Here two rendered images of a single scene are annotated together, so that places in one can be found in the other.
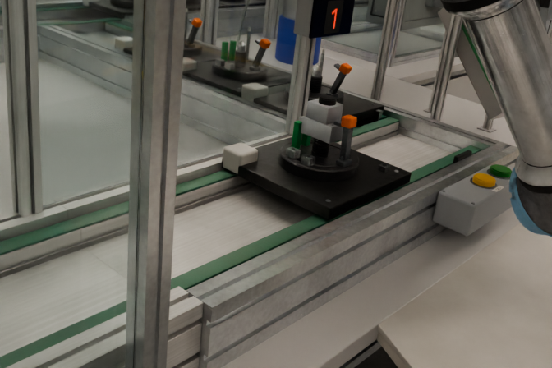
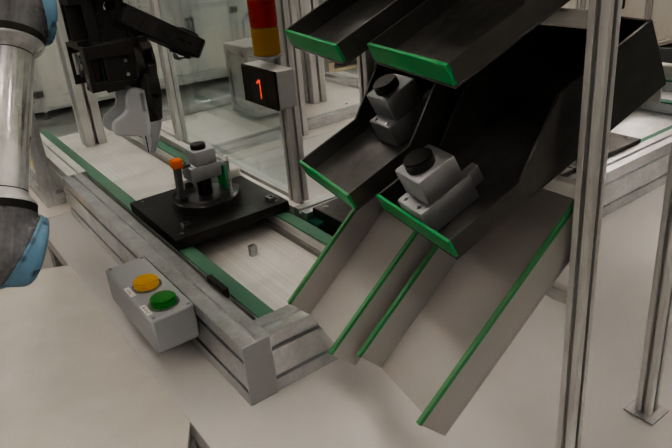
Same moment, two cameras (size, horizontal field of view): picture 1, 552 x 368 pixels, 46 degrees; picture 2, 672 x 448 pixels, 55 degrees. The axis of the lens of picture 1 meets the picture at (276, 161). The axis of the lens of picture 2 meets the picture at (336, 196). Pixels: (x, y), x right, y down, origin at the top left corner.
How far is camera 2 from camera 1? 2.02 m
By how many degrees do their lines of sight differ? 95
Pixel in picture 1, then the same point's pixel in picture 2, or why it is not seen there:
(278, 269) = (79, 190)
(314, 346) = (68, 242)
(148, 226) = not seen: hidden behind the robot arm
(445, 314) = (55, 293)
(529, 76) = not seen: outside the picture
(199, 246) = (152, 189)
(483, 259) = (108, 332)
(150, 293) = not seen: hidden behind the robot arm
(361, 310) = (86, 259)
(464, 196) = (125, 267)
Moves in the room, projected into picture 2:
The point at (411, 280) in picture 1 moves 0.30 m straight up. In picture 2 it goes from (103, 285) to (65, 138)
